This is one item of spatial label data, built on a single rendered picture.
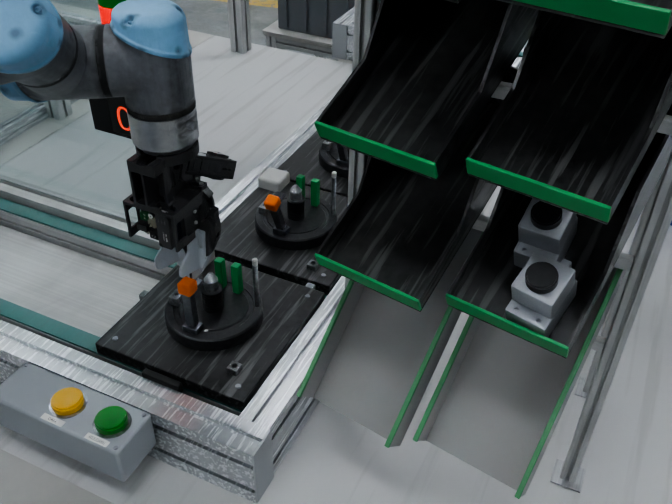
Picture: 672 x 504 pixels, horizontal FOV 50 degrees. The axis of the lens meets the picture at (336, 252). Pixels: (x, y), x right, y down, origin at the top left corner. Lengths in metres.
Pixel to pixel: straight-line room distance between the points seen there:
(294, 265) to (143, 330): 0.26
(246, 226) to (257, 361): 0.32
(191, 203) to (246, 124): 0.94
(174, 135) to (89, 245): 0.54
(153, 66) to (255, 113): 1.08
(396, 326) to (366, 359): 0.06
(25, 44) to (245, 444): 0.53
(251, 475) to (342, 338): 0.20
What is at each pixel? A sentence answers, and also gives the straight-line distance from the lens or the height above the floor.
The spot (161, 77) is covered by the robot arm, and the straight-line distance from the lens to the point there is 0.78.
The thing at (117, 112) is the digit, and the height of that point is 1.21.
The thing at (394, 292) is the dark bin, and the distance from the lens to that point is 0.75.
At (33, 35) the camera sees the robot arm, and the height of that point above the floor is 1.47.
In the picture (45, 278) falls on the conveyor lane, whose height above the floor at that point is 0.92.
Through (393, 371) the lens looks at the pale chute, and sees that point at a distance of 0.90.
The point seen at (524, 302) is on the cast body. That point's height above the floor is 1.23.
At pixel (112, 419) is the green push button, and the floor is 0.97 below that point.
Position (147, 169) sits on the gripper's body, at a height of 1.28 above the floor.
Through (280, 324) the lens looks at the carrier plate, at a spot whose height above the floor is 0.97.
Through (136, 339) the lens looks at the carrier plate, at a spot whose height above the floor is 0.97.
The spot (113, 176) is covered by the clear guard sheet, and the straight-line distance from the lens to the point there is 1.27.
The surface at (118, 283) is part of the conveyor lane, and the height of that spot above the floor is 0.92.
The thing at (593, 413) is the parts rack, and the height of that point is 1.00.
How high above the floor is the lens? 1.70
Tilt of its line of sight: 38 degrees down
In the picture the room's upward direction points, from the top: 1 degrees clockwise
